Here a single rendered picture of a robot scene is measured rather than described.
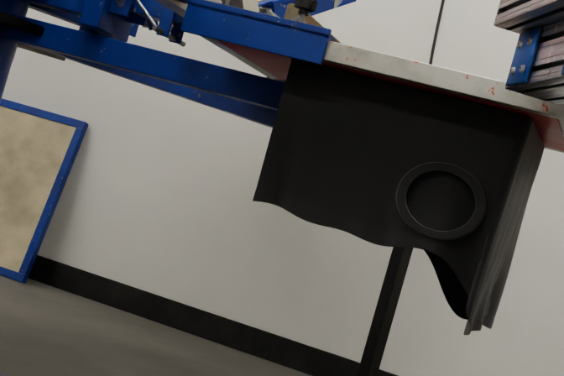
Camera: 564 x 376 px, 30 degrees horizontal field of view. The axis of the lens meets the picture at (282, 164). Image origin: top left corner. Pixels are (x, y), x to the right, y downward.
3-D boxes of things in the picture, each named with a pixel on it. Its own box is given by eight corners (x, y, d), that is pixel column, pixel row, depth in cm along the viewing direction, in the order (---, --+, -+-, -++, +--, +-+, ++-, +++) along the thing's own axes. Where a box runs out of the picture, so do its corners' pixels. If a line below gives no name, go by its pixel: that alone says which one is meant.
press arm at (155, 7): (208, 33, 242) (214, 13, 243) (198, 28, 237) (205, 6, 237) (143, 18, 248) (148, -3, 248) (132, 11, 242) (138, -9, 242)
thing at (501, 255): (493, 330, 236) (545, 146, 237) (469, 341, 193) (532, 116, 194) (480, 326, 237) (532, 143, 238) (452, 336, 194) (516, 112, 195)
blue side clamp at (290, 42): (326, 70, 203) (336, 34, 204) (320, 65, 199) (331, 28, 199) (189, 35, 213) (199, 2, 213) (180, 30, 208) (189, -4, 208)
